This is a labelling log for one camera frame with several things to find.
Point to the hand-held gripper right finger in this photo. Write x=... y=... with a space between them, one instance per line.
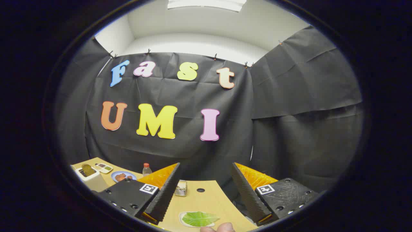
x=248 y=196

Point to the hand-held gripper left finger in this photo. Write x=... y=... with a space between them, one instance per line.
x=164 y=196

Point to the green lettuce leaf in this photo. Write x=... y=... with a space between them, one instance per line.
x=199 y=219

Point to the brown bread slice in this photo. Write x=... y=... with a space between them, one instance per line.
x=87 y=169

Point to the pale green round plate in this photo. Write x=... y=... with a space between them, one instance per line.
x=181 y=222

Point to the clear plastic bottle red cap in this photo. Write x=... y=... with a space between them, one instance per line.
x=146 y=170

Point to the blue round plate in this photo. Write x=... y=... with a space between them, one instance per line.
x=116 y=179

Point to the white divided condiment tray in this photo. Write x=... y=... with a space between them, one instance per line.
x=103 y=168

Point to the white toaster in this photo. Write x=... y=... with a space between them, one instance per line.
x=96 y=183

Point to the white ceiling light panel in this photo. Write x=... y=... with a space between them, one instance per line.
x=206 y=4

